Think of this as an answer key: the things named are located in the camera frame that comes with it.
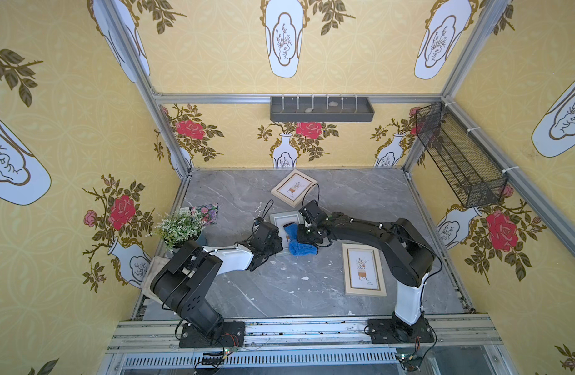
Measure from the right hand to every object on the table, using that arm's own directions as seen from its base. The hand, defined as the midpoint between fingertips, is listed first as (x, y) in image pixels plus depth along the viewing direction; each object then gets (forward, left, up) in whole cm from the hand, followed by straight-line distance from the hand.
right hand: (298, 241), depth 93 cm
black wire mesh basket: (+16, -62, +23) cm, 68 cm away
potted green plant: (-5, +40, +18) cm, 44 cm away
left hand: (-1, +7, -2) cm, 7 cm away
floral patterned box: (+12, +41, 0) cm, 43 cm away
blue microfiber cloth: (-4, 0, +4) cm, 6 cm away
